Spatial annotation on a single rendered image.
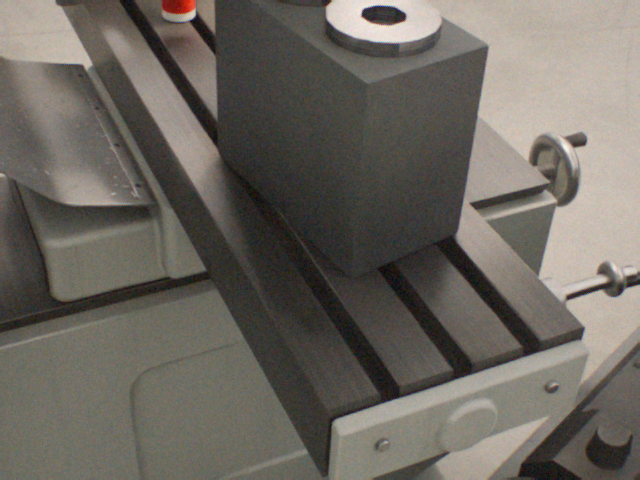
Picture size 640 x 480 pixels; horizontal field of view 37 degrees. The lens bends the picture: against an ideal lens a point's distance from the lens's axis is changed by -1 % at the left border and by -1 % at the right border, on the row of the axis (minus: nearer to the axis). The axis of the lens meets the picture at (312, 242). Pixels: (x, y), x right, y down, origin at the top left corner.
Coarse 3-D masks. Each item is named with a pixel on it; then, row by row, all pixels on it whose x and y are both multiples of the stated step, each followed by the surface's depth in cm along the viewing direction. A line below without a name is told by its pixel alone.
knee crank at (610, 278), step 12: (600, 264) 147; (612, 264) 145; (600, 276) 145; (612, 276) 145; (624, 276) 145; (636, 276) 147; (552, 288) 140; (564, 288) 143; (576, 288) 143; (588, 288) 144; (600, 288) 145; (612, 288) 145; (624, 288) 145; (564, 300) 141
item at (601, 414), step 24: (624, 360) 126; (600, 384) 123; (624, 384) 122; (576, 408) 120; (600, 408) 119; (624, 408) 119; (552, 432) 117; (576, 432) 113; (600, 432) 108; (624, 432) 108; (528, 456) 114; (552, 456) 110; (576, 456) 110; (600, 456) 108; (624, 456) 108
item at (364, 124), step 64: (256, 0) 79; (320, 0) 78; (384, 0) 76; (256, 64) 81; (320, 64) 73; (384, 64) 71; (448, 64) 73; (256, 128) 85; (320, 128) 76; (384, 128) 72; (448, 128) 77; (320, 192) 80; (384, 192) 77; (448, 192) 82; (384, 256) 81
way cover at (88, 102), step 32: (0, 64) 115; (32, 64) 119; (64, 64) 121; (0, 96) 106; (32, 96) 112; (64, 96) 114; (96, 96) 116; (0, 128) 99; (64, 128) 108; (96, 128) 110; (0, 160) 92; (32, 160) 98; (64, 160) 102; (96, 160) 104; (128, 160) 106; (64, 192) 97; (96, 192) 99; (128, 192) 101
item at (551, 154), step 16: (544, 144) 147; (560, 144) 144; (576, 144) 145; (528, 160) 152; (544, 160) 149; (560, 160) 145; (576, 160) 143; (544, 176) 146; (560, 176) 146; (576, 176) 143; (560, 192) 147; (576, 192) 144
